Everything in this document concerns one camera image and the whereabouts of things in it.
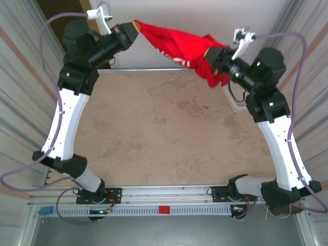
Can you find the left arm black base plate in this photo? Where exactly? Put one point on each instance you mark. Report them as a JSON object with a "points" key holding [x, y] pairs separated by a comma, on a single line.
{"points": [[115, 196]]}

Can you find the white plastic mesh basket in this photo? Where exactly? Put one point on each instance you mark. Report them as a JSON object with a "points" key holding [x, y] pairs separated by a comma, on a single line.
{"points": [[232, 102]]}

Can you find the aluminium mounting rail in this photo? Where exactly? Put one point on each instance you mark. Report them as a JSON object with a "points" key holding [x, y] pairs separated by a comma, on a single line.
{"points": [[166, 192]]}

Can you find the small blue block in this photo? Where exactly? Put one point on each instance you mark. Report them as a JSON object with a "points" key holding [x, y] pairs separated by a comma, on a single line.
{"points": [[45, 210]]}

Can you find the small red block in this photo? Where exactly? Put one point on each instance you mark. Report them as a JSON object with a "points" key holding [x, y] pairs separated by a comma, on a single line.
{"points": [[164, 210]]}

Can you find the small black controller board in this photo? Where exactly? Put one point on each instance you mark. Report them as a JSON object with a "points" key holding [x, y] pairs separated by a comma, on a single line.
{"points": [[238, 208], [98, 211]]}

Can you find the red t-shirt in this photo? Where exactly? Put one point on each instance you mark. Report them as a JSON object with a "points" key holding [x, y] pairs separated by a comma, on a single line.
{"points": [[179, 43]]}

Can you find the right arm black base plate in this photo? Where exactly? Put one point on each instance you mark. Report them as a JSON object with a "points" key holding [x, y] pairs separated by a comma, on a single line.
{"points": [[217, 193]]}

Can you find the white door frame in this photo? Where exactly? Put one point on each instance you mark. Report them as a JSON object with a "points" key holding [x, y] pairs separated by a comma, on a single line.
{"points": [[92, 3]]}

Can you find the striped translucent side panel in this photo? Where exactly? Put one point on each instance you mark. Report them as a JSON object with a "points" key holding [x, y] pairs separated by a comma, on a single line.
{"points": [[20, 102], [315, 102]]}

